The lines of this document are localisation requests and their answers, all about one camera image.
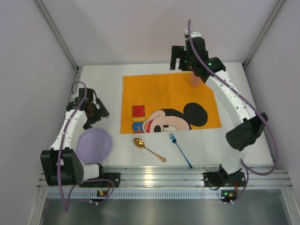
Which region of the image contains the pink plastic cup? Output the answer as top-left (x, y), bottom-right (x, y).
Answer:
top-left (190, 72), bottom-right (202, 87)

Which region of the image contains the lilac plate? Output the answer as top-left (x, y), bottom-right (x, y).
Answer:
top-left (75, 128), bottom-right (113, 164)

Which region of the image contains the orange Mickey Mouse cloth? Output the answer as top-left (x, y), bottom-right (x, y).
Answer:
top-left (120, 73), bottom-right (222, 134)

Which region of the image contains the blue metallic fork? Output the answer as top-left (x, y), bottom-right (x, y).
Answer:
top-left (169, 133), bottom-right (193, 169)

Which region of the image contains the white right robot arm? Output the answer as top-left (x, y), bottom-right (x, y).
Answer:
top-left (170, 30), bottom-right (268, 184)

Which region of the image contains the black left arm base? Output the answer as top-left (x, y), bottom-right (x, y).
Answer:
top-left (79, 172), bottom-right (121, 188)

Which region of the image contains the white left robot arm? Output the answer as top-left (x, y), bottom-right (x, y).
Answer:
top-left (40, 88), bottom-right (109, 186)

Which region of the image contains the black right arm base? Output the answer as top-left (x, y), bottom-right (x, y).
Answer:
top-left (203, 170), bottom-right (246, 190)

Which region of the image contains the gold ornate spoon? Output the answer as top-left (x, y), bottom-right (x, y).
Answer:
top-left (133, 138), bottom-right (166, 163)

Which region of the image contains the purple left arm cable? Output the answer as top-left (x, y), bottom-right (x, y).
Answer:
top-left (57, 81), bottom-right (115, 213)

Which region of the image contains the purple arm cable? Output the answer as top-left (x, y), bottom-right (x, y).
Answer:
top-left (57, 81), bottom-right (115, 213)
top-left (187, 19), bottom-right (279, 207)

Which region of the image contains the aluminium frame rail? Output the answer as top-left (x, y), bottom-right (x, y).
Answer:
top-left (37, 164), bottom-right (293, 189)

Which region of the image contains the grey slotted cable duct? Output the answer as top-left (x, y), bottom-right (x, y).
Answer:
top-left (46, 189), bottom-right (237, 200)

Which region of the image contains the right aluminium corner post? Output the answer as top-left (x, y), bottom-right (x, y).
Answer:
top-left (242, 0), bottom-right (286, 69)

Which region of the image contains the aluminium corner post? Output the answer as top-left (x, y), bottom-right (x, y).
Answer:
top-left (33, 0), bottom-right (79, 71)
top-left (242, 0), bottom-right (286, 69)

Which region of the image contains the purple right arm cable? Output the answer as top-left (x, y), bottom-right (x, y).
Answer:
top-left (187, 19), bottom-right (279, 207)

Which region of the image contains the left aluminium corner post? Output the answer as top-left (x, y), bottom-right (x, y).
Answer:
top-left (33, 0), bottom-right (79, 71)

